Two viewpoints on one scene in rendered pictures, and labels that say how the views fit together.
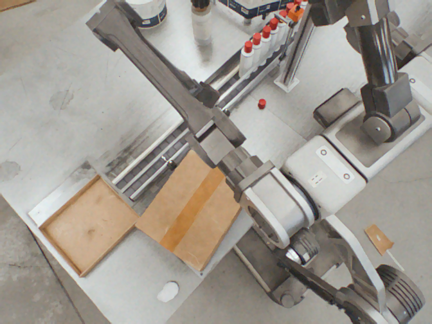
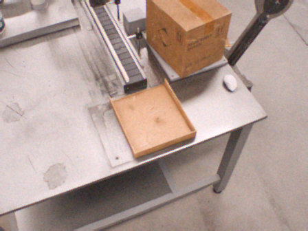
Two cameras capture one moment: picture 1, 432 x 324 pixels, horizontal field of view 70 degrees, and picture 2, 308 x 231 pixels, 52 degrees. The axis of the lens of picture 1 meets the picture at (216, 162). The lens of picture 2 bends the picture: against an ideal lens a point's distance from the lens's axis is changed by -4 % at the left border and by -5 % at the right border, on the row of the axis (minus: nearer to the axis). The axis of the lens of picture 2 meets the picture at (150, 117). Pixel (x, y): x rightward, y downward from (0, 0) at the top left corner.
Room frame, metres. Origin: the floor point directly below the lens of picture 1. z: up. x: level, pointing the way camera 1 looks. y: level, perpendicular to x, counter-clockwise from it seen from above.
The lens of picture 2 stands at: (-0.16, 1.23, 1.94)
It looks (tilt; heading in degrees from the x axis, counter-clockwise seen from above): 54 degrees down; 294
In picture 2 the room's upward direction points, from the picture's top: straight up
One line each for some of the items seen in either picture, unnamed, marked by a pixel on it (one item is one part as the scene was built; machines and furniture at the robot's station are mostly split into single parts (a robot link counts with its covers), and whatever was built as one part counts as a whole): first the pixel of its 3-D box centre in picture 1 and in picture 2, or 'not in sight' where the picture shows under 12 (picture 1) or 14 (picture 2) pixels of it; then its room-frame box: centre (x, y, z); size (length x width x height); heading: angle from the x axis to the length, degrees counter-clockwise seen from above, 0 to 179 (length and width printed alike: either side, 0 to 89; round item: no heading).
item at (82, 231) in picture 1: (90, 223); (150, 115); (0.17, 0.49, 0.85); 0.30 x 0.26 x 0.04; 137
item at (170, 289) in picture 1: (167, 292); (229, 82); (-0.08, 0.18, 0.85); 0.08 x 0.07 x 0.04; 97
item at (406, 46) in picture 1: (400, 49); not in sight; (0.50, -0.45, 1.45); 0.09 x 0.08 x 0.12; 128
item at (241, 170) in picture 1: (242, 171); not in sight; (0.19, -0.06, 1.45); 0.09 x 0.08 x 0.12; 128
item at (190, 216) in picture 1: (197, 213); (185, 27); (0.18, 0.07, 0.99); 0.30 x 0.24 x 0.27; 146
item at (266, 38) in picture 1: (263, 46); not in sight; (0.90, -0.20, 0.98); 0.05 x 0.05 x 0.20
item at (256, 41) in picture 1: (254, 53); not in sight; (0.86, -0.16, 0.98); 0.05 x 0.05 x 0.20
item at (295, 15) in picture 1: (282, 35); not in sight; (0.90, -0.27, 1.05); 0.10 x 0.04 x 0.33; 47
